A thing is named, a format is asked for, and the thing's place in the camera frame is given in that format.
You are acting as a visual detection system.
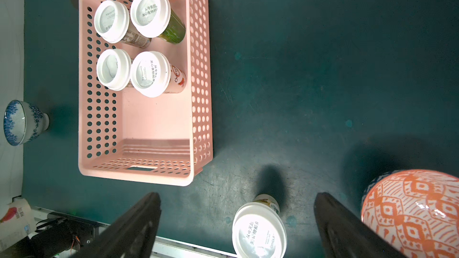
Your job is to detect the blue white patterned bowl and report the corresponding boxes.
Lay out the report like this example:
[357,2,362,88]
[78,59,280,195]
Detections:
[3,100,50,146]

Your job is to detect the pink plastic basket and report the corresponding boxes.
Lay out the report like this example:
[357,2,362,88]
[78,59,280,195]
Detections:
[78,0,213,186]

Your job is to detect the orange patterned bowl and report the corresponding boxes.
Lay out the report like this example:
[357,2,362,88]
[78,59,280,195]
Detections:
[361,170,459,258]

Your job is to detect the yogurt cup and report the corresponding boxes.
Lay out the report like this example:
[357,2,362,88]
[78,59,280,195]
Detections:
[1,198,37,252]
[130,0,186,44]
[94,0,151,48]
[232,194,288,258]

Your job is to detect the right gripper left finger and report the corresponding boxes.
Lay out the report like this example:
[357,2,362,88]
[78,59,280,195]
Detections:
[72,192,161,258]

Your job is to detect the yogurt cup mid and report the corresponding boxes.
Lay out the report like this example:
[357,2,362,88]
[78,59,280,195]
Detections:
[130,51,186,98]
[96,49,133,91]

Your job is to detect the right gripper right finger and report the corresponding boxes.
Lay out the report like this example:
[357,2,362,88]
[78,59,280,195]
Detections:
[314,192,404,258]

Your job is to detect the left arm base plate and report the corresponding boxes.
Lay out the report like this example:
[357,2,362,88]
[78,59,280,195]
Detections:
[31,212,104,258]

